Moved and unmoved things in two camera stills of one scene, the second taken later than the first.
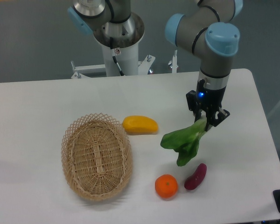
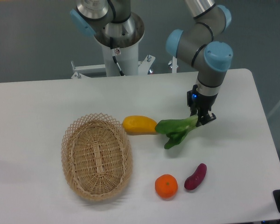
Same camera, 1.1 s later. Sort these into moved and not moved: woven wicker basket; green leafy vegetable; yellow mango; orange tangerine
Moved: green leafy vegetable
Not moved: woven wicker basket; orange tangerine; yellow mango
